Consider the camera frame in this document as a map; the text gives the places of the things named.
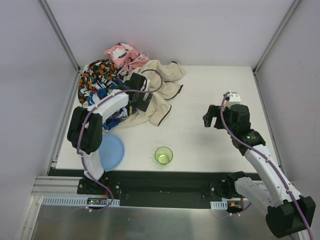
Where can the blue plastic plate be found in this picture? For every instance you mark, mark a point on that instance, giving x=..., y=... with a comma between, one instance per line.
x=111, y=152

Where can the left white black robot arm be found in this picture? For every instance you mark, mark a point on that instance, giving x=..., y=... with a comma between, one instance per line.
x=85, y=130

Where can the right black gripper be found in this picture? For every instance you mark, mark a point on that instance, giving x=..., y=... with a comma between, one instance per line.
x=217, y=116

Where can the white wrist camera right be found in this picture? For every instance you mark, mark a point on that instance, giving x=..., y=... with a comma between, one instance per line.
x=232, y=98

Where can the blue white patterned cloth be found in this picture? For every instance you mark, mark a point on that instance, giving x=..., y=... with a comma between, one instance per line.
x=117, y=117

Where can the pink patterned cloth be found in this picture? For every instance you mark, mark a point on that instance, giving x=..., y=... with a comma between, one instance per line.
x=125, y=58

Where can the white cable duct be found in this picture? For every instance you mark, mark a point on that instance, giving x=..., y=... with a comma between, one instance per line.
x=79, y=201
x=219, y=205

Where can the left aluminium frame post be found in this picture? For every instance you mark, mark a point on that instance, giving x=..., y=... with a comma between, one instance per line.
x=59, y=34

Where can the beige cloth garment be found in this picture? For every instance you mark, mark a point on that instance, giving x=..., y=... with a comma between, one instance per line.
x=162, y=78

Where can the left white cable duct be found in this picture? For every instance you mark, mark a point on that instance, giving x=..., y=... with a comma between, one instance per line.
x=79, y=201

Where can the aluminium frame post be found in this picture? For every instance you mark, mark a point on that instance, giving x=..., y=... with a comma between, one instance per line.
x=59, y=34
x=283, y=23

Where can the aluminium front rail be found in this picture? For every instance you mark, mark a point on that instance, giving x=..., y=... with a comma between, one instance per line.
x=55, y=186

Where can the right white cable duct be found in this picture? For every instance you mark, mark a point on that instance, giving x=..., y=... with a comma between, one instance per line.
x=219, y=205

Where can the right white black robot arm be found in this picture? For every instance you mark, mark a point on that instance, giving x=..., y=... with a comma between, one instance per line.
x=285, y=209

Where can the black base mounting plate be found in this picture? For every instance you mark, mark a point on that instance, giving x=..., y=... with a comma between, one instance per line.
x=151, y=189

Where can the orange black patterned cloth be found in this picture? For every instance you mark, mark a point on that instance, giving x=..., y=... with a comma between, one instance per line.
x=97, y=80

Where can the right aluminium frame post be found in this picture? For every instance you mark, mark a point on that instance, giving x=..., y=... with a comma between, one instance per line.
x=283, y=23

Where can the green transparent plastic cup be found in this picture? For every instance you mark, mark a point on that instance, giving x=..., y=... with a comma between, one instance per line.
x=163, y=155

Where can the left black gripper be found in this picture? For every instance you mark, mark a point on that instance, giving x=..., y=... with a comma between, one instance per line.
x=144, y=101

